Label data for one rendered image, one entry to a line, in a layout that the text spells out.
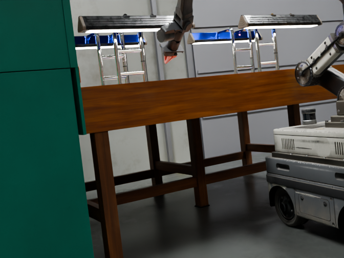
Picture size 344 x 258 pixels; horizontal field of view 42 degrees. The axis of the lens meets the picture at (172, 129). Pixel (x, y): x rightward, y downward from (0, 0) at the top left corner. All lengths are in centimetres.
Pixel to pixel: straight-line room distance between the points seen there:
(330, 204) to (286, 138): 40
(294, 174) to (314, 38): 334
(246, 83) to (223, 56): 245
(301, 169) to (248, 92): 46
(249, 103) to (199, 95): 29
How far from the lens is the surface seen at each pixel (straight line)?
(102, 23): 221
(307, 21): 300
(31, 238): 176
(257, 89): 226
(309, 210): 210
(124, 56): 269
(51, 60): 175
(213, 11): 469
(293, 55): 512
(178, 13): 196
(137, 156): 433
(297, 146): 214
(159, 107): 195
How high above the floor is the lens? 68
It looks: 4 degrees down
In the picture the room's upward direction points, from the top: 6 degrees counter-clockwise
